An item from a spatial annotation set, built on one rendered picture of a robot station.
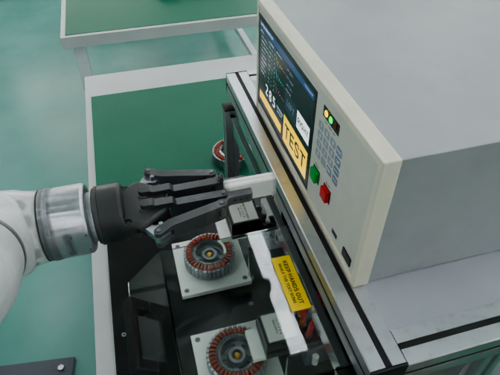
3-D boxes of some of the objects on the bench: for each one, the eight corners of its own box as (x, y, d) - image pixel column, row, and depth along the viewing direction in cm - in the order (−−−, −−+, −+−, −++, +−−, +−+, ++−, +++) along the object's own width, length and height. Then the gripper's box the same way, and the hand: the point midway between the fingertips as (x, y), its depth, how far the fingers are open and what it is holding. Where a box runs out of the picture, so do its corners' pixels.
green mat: (98, 223, 117) (98, 223, 117) (91, 97, 160) (91, 97, 160) (431, 159, 136) (432, 158, 136) (344, 61, 179) (344, 61, 179)
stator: (231, 142, 141) (231, 132, 139) (259, 158, 136) (260, 147, 133) (204, 159, 135) (204, 149, 133) (232, 176, 130) (232, 167, 127)
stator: (194, 289, 99) (193, 279, 96) (178, 251, 106) (176, 240, 104) (243, 271, 102) (242, 261, 99) (224, 236, 109) (223, 225, 107)
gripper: (98, 202, 66) (260, 172, 71) (103, 275, 57) (289, 236, 62) (85, 161, 61) (261, 132, 66) (88, 234, 52) (292, 194, 57)
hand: (250, 187), depth 63 cm, fingers closed
